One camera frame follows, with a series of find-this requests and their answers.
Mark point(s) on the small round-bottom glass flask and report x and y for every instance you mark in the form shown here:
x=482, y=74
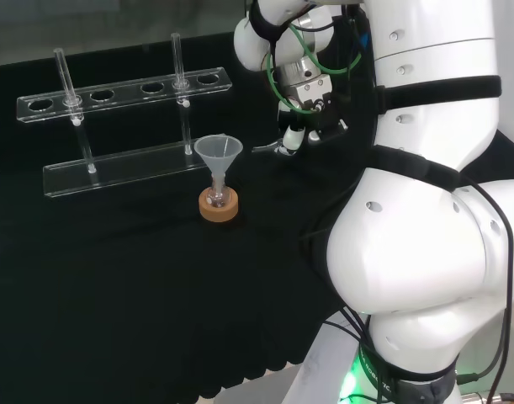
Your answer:
x=218, y=196

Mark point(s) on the translucent plastic funnel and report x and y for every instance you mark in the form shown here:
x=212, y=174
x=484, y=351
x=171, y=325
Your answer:
x=218, y=152

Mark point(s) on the clear acrylic funnel stand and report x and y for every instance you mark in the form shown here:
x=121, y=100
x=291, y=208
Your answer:
x=113, y=167

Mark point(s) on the black bench cloth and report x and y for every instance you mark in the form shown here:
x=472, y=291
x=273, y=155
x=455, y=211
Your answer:
x=113, y=273

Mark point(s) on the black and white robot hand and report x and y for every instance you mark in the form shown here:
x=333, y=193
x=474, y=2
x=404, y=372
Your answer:
x=307, y=90

